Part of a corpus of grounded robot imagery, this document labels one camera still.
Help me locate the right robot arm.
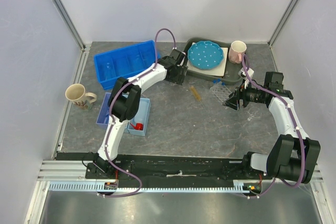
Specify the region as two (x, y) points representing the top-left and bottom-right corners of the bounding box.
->
(224, 70), (321, 184)

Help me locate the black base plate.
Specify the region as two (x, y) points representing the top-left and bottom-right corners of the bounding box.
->
(85, 153), (269, 189)

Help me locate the purple small box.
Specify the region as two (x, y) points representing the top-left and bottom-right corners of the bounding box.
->
(96, 92), (111, 130)

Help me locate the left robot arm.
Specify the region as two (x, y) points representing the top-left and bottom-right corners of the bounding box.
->
(85, 48), (187, 179)

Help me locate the white square plate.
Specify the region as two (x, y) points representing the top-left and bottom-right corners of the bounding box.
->
(187, 40), (228, 77)

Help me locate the beige floral mug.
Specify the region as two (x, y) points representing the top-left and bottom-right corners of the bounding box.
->
(65, 83), (97, 110)

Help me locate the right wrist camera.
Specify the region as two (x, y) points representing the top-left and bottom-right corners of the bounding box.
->
(238, 68), (254, 89)

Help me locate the light blue right box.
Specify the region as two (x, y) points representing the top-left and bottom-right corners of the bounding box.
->
(125, 98), (151, 136)

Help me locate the blue dotted plate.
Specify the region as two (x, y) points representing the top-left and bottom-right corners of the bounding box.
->
(187, 40), (224, 70)

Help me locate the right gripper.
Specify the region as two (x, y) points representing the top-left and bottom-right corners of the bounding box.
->
(222, 79), (265, 111)

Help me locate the clear test tube rack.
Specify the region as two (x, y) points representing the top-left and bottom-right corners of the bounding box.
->
(209, 81), (232, 105)

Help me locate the grey oval tray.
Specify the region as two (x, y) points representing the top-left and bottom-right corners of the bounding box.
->
(184, 37), (242, 85)

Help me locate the light blue cable duct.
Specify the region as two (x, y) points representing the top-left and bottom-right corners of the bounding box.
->
(48, 181), (250, 193)

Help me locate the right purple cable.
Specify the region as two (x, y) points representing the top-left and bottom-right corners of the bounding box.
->
(243, 55), (307, 201)

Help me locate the blue divided plastic bin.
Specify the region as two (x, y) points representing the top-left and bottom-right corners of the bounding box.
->
(94, 40), (155, 90)

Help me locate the pink mug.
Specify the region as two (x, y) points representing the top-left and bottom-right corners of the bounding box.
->
(228, 40), (247, 63)

